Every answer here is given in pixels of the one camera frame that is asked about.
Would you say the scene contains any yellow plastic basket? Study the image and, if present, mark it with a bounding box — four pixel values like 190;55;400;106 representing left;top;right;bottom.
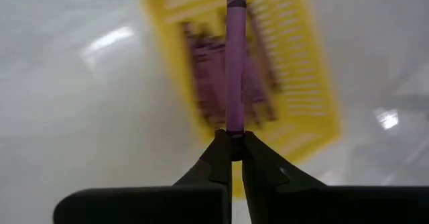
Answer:
140;0;341;198

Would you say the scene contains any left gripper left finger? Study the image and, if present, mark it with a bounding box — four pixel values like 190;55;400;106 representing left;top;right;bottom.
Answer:
173;129;233;224

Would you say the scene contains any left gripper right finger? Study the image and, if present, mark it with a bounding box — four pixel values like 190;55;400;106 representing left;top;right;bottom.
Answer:
241;131;326;224

